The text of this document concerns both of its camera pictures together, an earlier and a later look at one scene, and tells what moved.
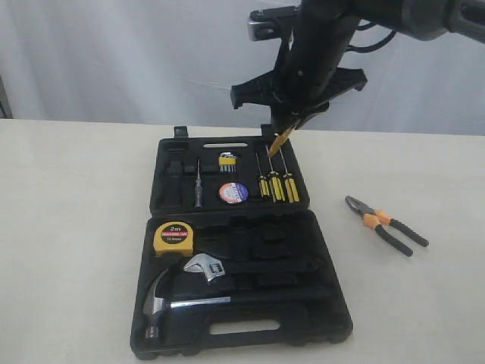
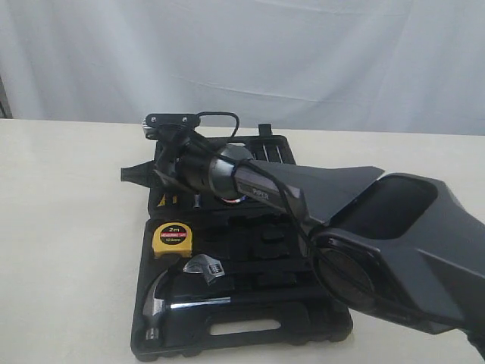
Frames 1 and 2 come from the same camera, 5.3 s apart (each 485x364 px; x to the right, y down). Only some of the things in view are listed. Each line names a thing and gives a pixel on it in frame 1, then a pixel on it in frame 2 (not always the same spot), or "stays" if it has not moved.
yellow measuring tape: x=173 y=236 stays
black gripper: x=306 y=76 → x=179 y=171
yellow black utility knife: x=281 y=139 → x=169 y=200
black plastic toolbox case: x=233 y=260 stays
